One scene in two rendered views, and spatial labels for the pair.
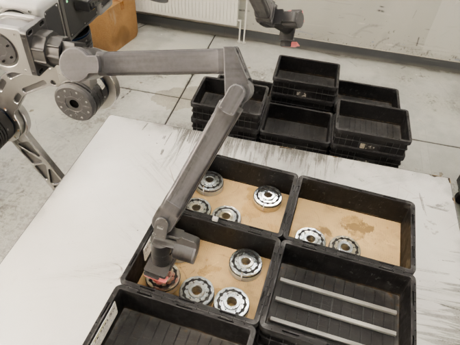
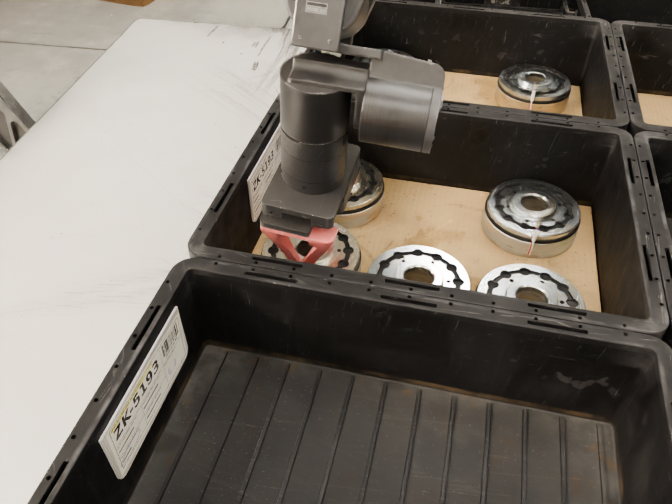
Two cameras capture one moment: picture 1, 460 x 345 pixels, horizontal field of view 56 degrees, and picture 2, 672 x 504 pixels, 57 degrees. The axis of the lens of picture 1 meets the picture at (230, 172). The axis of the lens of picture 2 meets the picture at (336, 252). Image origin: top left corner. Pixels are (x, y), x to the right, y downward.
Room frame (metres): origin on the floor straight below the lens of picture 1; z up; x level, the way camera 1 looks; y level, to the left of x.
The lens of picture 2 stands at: (0.23, 0.16, 1.30)
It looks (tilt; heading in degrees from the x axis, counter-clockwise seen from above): 43 degrees down; 359
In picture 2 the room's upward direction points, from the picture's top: straight up
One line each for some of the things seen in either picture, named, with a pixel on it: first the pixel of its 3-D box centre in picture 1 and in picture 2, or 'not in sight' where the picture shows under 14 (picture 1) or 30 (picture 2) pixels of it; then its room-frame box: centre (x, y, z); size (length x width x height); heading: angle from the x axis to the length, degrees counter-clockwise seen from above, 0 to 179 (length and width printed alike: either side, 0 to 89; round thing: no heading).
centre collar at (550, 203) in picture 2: (246, 261); (534, 204); (0.77, -0.07, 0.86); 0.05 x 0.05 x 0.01
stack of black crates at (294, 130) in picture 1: (293, 144); not in sight; (2.01, -0.37, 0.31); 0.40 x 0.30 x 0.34; 80
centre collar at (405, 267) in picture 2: (196, 290); (418, 278); (0.66, 0.07, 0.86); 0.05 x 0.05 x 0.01
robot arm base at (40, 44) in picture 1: (50, 48); not in sight; (0.94, 0.46, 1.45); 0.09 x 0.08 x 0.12; 170
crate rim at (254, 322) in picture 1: (204, 261); (431, 193); (0.72, 0.06, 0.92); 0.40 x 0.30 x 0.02; 76
